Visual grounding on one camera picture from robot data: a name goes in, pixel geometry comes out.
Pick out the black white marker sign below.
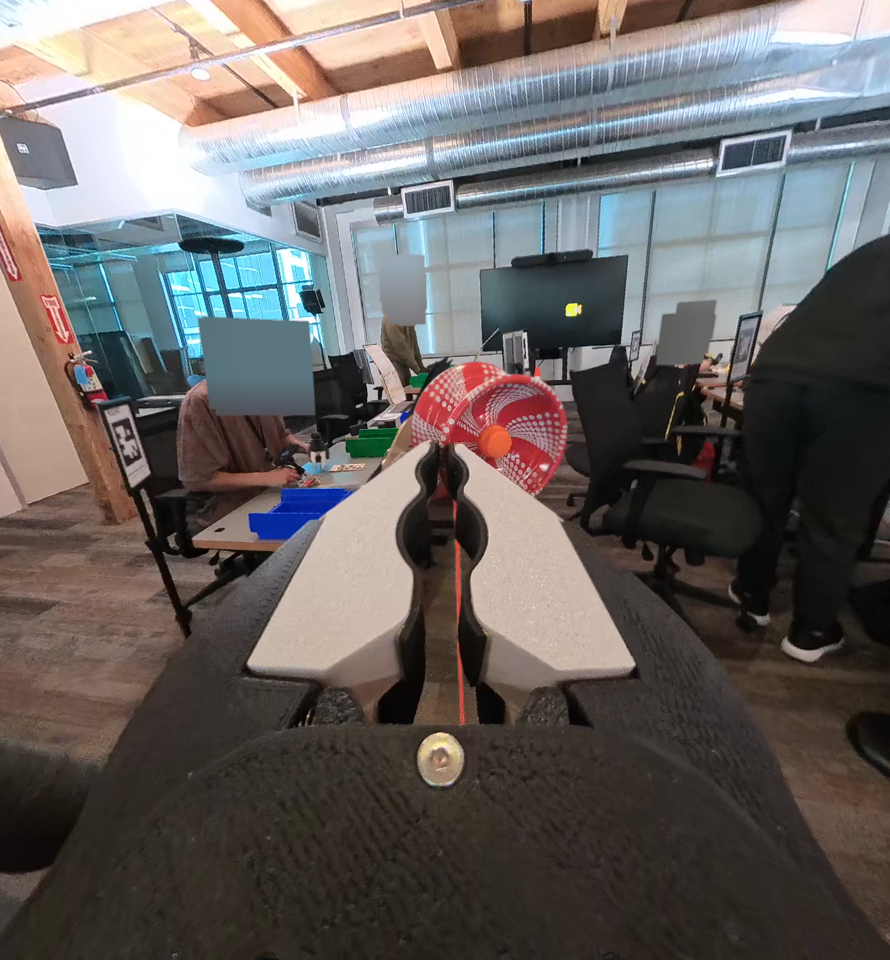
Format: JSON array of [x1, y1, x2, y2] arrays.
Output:
[[100, 398, 156, 493]]

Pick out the black office chair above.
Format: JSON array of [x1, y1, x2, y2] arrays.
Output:
[[570, 360, 768, 616]]

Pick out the red fire extinguisher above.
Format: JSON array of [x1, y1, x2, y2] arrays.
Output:
[[66, 350, 108, 406]]

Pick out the black wall screen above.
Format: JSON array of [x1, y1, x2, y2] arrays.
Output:
[[480, 252, 630, 354]]

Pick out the black stool chair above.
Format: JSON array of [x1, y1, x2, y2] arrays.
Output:
[[100, 398, 251, 639]]

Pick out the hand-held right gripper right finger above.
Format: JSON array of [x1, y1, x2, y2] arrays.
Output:
[[453, 446, 639, 706]]

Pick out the black wall speaker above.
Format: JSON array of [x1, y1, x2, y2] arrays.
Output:
[[0, 117, 80, 192]]

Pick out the black floor lamp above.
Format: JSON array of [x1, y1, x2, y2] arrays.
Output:
[[178, 234, 246, 324]]

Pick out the large blue parts bin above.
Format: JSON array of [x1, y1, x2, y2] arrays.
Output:
[[249, 486, 356, 541]]

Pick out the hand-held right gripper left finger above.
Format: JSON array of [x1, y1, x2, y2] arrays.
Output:
[[247, 443, 440, 709]]

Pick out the grey work table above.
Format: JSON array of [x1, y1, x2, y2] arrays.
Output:
[[190, 383, 431, 556]]

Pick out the white door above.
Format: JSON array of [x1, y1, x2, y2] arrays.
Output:
[[0, 210, 90, 519]]

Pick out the silver spiral air duct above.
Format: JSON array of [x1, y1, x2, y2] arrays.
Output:
[[243, 38, 890, 211]]

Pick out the wooden post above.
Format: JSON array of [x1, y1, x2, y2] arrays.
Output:
[[0, 60, 138, 526]]

